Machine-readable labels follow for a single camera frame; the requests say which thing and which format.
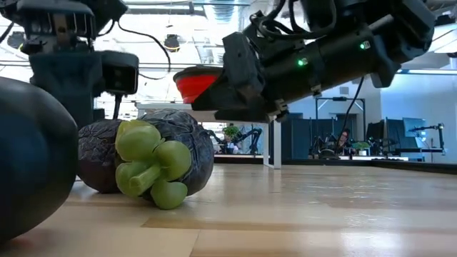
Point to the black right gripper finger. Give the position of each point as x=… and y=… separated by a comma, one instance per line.
x=82, y=110

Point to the dark purple round fruit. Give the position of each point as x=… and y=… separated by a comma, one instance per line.
x=32, y=160

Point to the wrinkled purple fruit green stem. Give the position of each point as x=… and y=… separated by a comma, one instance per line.
x=185, y=142

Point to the red grey collapsible colander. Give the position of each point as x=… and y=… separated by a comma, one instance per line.
x=193, y=87

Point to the black background robot arm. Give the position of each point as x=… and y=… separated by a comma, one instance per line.
x=216, y=137
x=251, y=137

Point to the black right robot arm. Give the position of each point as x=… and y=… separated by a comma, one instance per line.
x=339, y=60

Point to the green background plant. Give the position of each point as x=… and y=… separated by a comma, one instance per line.
x=231, y=132

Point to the white perforated metal shelf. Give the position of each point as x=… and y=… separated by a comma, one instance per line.
x=275, y=150

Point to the dark blue partition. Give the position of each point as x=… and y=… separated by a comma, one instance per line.
x=300, y=139

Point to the person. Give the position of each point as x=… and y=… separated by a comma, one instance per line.
x=344, y=137

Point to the green plant in white pot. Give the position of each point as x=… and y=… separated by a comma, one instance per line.
x=361, y=146

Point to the background monitor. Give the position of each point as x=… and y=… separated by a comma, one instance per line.
x=414, y=126

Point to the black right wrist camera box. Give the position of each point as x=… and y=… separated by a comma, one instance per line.
x=120, y=71

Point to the black ceiling-hung camera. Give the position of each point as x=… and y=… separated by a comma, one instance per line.
x=172, y=43

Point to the silver ventilation duct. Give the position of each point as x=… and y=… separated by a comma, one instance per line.
x=224, y=12

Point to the black background metal frame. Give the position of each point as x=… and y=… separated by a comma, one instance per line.
x=339, y=99

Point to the black aluminium table frame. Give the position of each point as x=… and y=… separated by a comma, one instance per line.
x=392, y=165

